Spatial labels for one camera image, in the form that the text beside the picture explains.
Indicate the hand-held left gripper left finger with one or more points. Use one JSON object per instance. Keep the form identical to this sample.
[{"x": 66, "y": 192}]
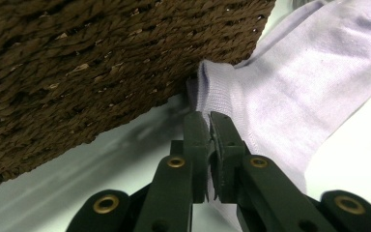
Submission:
[{"x": 186, "y": 167}]

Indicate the purple sock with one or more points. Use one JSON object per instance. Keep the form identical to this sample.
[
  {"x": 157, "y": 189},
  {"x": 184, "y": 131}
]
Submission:
[{"x": 302, "y": 87}]

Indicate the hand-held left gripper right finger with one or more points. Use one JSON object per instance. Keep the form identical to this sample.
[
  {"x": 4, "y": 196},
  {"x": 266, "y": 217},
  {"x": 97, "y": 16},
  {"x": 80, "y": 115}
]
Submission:
[{"x": 238, "y": 167}]

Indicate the brown wicker basket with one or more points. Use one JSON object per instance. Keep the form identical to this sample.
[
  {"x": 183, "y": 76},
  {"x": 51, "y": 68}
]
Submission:
[{"x": 93, "y": 64}]

